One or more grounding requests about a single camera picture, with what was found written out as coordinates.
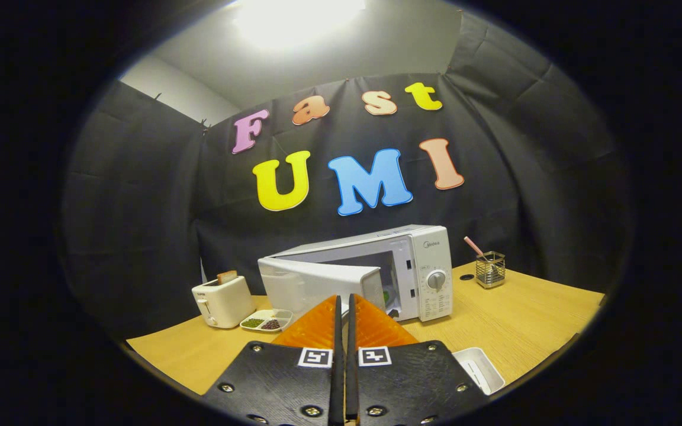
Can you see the pink striped straw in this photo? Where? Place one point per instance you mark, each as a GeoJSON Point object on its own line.
{"type": "Point", "coordinates": [473, 245]}

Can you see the black backdrop cloth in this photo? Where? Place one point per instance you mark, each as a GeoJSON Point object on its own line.
{"type": "Point", "coordinates": [140, 207]}

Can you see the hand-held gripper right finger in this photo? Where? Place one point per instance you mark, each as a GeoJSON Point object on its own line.
{"type": "Point", "coordinates": [353, 390]}

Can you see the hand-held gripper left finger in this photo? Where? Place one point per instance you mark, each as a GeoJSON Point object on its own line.
{"type": "Point", "coordinates": [337, 390]}

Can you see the white rectangular plate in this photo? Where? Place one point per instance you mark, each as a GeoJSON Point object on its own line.
{"type": "Point", "coordinates": [483, 370]}

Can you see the white microwave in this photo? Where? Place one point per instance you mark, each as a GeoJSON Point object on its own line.
{"type": "Point", "coordinates": [430, 260]}

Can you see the ceiling light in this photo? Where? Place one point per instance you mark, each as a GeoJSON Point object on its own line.
{"type": "Point", "coordinates": [296, 21]}

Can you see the white toaster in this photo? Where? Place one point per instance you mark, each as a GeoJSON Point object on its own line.
{"type": "Point", "coordinates": [225, 305]}

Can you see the metal mesh utensil holder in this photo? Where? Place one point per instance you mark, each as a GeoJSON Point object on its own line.
{"type": "Point", "coordinates": [491, 272]}

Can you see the toast slice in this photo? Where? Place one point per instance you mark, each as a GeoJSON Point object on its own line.
{"type": "Point", "coordinates": [227, 277]}

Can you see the white divided bean dish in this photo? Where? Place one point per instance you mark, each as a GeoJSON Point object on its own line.
{"type": "Point", "coordinates": [264, 322]}

